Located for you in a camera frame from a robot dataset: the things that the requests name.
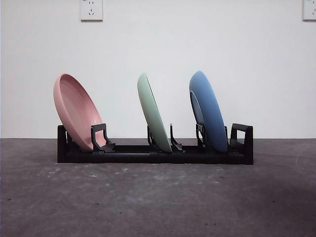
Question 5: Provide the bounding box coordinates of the black plastic dish rack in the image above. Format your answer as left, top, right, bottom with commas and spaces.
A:
57, 122, 254, 165

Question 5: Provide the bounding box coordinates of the blue round plate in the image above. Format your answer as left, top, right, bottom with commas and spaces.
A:
189, 70, 228, 153

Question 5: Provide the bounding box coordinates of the white wall socket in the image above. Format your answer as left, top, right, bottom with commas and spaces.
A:
303, 0, 316, 22
80, 0, 104, 22

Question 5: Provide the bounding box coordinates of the pink round plate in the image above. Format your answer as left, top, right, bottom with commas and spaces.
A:
53, 73, 103, 152

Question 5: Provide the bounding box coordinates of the green round plate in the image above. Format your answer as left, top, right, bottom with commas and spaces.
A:
137, 72, 173, 153

